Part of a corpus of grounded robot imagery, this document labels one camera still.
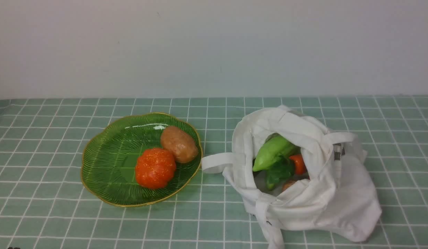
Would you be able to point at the orange carrot toy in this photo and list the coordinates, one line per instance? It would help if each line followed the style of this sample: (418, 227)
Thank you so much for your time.
(299, 164)

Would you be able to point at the green glass leaf plate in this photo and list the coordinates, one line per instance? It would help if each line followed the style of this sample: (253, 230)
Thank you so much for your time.
(109, 159)

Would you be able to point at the white cloth tote bag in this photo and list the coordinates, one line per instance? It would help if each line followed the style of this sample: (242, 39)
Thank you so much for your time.
(339, 195)

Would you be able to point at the brown potato toy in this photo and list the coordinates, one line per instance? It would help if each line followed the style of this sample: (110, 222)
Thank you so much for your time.
(179, 143)

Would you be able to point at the dark green leafy vegetable toy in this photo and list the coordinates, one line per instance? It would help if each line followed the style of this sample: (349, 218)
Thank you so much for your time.
(281, 170)

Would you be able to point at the light green gourd toy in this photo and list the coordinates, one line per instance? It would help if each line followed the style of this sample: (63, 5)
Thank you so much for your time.
(272, 151)

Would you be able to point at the green checkered tablecloth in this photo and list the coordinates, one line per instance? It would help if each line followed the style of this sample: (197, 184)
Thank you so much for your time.
(43, 204)

